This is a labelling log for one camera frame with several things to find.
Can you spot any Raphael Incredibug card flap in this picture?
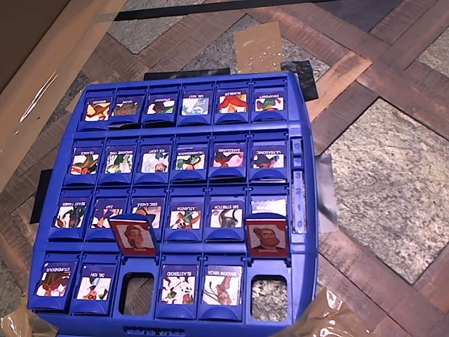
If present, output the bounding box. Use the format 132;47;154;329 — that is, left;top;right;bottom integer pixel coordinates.
244;213;291;260

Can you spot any Safeguard card flap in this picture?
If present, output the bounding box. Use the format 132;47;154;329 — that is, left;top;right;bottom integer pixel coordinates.
208;134;248;180

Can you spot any Thundershock card flap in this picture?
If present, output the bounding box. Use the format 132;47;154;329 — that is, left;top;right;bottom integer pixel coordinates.
170;136;210;184

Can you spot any Ultrasonic card flap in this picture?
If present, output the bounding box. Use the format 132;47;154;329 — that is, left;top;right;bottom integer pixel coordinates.
248;133;289;183

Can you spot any Sir Stretch card flap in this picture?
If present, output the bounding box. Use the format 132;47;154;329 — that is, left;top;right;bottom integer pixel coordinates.
203;187;246;242

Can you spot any pale unreadable card flap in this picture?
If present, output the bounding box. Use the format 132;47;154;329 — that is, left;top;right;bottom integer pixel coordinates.
248;187;289;220

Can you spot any Atlantia card flap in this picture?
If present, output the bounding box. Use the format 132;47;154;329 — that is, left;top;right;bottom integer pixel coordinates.
163;189;206;243

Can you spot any Bumbleb card flap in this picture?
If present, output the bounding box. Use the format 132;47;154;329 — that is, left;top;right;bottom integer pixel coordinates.
213;82;252;124

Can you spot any Mr Mist card flap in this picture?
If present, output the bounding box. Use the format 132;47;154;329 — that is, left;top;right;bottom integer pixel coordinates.
176;83;215;126

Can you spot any Ice Light card flap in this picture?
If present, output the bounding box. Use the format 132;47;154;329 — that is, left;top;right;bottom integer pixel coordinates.
134;136;175;185

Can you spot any Swampbit card flap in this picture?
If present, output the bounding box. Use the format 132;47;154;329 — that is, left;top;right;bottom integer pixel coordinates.
250;81;289;123

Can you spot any Eric Eagle card flap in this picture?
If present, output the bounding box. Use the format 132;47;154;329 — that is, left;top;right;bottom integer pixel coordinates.
128;189;168;243

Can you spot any green white art card flap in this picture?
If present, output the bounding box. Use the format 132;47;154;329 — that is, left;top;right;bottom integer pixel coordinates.
142;86;180;126

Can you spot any blue Guess Who game board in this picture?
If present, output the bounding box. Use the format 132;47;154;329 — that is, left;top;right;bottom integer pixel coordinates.
27;72;319;337

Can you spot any Madame Vine card flap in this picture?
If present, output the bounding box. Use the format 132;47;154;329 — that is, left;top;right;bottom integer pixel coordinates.
98;137;138;186

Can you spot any Emma portrait card flap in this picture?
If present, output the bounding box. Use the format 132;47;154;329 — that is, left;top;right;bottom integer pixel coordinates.
107;213;159;257

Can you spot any dark brown art card flap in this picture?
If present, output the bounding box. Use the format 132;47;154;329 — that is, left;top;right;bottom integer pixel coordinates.
107;87;147;128

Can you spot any Shadow Ninja card flap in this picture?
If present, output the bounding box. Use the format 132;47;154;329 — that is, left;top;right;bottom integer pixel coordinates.
198;256;246;322

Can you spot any flat speckled brown tape patch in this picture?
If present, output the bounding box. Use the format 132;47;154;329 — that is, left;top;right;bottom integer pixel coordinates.
234;21;284;74

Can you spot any Blasteroid card flap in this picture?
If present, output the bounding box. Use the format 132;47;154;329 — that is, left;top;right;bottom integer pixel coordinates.
154;256;201;320

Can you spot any Zap card flap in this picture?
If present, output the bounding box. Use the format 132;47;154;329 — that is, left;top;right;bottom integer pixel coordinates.
85;189;129;242

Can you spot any yellow brown art card flap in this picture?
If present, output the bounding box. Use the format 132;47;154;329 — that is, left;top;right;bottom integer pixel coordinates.
77;89;116;131

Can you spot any Glance card flap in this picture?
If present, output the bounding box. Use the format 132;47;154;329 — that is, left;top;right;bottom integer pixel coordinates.
63;139;105;187

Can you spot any long black tape strip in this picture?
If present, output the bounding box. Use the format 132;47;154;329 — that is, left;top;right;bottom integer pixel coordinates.
114;0;337;21

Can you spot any small tan tape piece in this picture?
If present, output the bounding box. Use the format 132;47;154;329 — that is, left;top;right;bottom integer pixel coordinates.
65;80;100;114

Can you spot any Beast Tamer card flap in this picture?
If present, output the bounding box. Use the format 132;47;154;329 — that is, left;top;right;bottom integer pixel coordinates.
47;189;94;242

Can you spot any Dr Ion card flap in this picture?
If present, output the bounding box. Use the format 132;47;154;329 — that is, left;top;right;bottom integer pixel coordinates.
69;254;119;315

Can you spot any crumpled brown tape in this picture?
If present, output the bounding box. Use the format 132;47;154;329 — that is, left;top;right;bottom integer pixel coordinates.
276;287;378;337
0;304;59;337

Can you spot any clear tape strip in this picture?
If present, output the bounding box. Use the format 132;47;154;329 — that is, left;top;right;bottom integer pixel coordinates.
19;71;58;123

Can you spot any Stupendous card flap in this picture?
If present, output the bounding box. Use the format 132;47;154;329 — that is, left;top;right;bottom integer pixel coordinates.
27;252;79;312

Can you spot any cardboard box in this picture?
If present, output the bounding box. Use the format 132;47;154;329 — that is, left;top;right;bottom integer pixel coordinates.
0;0;128;192

